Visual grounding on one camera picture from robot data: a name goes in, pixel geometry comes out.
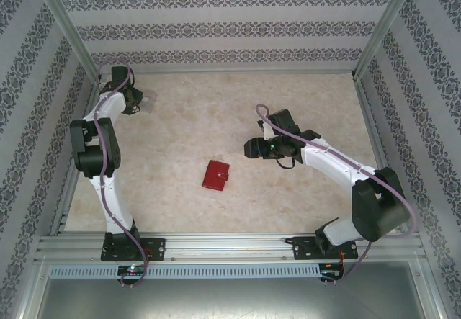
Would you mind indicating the red leather card holder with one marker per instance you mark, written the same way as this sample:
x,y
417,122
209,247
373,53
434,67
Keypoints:
x,y
214,175

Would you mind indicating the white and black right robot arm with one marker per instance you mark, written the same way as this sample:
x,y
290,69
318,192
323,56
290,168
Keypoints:
x,y
378,211

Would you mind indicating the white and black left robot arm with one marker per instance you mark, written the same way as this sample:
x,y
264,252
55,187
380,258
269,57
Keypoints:
x,y
86,142

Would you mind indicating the right controller board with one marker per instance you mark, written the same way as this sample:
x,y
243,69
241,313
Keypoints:
x,y
331,273

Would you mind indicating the controller board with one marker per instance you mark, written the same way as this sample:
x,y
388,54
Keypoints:
x,y
331,273
133,270

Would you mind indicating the grey metal panel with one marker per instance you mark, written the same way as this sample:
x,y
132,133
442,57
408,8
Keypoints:
x,y
230,301

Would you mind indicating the left controller board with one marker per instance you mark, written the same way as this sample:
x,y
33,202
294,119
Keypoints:
x,y
133,270

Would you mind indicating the aluminium frame post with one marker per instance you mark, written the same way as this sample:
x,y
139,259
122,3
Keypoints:
x,y
383,27
68,27

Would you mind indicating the aluminium back rail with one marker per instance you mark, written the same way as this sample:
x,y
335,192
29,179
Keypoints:
x,y
234,71

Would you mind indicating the aluminium mounting rail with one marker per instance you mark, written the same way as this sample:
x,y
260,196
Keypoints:
x,y
230,247

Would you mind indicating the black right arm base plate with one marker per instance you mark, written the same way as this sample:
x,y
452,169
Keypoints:
x,y
304,248

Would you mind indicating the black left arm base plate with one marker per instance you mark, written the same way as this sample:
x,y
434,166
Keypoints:
x,y
155,248

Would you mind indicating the aluminium side rail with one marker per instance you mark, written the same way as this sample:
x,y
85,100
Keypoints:
x,y
64,211

